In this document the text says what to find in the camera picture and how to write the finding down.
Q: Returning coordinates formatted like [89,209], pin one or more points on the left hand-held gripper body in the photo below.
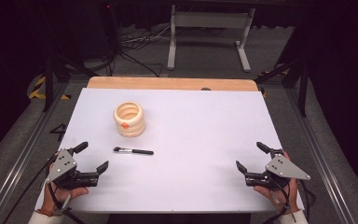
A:
[64,169]

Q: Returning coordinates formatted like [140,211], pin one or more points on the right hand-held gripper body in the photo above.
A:
[284,169]

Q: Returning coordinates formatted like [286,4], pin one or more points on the person's left hand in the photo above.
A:
[62,195]

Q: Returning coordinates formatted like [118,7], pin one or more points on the person's right hand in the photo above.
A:
[281,195]

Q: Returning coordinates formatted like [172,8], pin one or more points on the black makeup brush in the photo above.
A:
[133,151]

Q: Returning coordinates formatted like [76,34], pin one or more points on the cream ribbed ceramic cup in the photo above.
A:
[129,119]

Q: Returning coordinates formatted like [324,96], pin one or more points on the white table mat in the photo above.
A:
[180,130]

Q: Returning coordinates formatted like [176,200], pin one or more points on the yellow black floor tape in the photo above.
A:
[37,90]

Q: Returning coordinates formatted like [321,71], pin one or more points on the black tripod stand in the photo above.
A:
[303,77]
[50,77]

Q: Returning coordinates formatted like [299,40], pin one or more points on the person's dark lap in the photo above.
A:
[180,219]

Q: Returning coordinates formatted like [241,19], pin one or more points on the black computer tower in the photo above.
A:
[108,29]

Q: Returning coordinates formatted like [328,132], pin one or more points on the grey metal stand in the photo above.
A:
[209,21]

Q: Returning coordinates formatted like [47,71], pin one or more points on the small black floor bracket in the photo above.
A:
[59,130]

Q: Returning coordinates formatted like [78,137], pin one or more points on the aluminium floor rail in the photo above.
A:
[21,149]
[320,155]

